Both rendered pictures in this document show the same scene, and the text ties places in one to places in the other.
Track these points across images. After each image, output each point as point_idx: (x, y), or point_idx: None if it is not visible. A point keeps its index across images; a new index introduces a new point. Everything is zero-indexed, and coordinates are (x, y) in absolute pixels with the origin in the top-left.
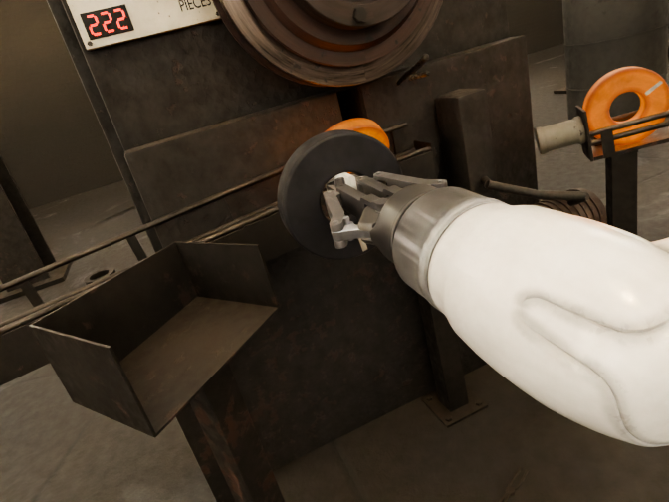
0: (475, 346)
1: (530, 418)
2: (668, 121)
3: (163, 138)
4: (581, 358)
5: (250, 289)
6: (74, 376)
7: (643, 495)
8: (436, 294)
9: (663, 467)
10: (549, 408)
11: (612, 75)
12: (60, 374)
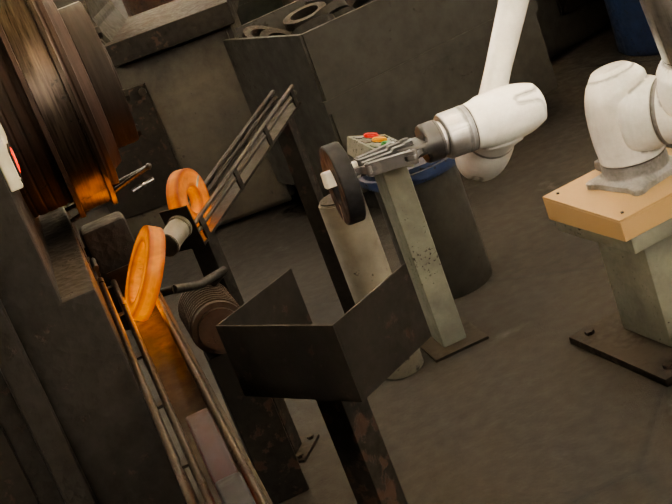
0: (509, 126)
1: (310, 503)
2: (217, 200)
3: (58, 288)
4: (534, 99)
5: (290, 322)
6: (370, 348)
7: (413, 446)
8: (484, 128)
9: (393, 437)
10: (304, 492)
11: (179, 176)
12: (355, 365)
